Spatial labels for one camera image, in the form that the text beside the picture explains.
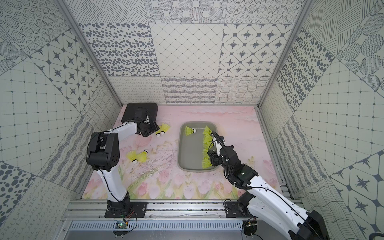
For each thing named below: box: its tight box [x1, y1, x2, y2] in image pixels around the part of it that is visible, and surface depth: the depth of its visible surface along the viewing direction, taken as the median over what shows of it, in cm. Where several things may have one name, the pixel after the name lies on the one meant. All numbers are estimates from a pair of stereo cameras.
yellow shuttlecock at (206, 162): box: [202, 154, 213, 169], surface depth 89 cm
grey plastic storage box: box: [177, 121, 219, 173], surface depth 99 cm
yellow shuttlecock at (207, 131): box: [202, 125, 212, 135], surface depth 103 cm
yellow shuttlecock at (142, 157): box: [137, 149, 149, 163], surface depth 93 cm
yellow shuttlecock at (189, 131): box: [184, 126, 197, 136], surface depth 103 cm
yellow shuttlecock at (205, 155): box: [202, 149, 210, 159], surface depth 95 cm
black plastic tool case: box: [121, 102, 158, 124], surface depth 116 cm
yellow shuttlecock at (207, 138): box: [203, 134, 213, 142], surface depth 100 cm
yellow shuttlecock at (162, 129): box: [156, 123, 171, 138], surface depth 106 cm
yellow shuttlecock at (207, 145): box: [203, 141, 214, 150], surface depth 97 cm
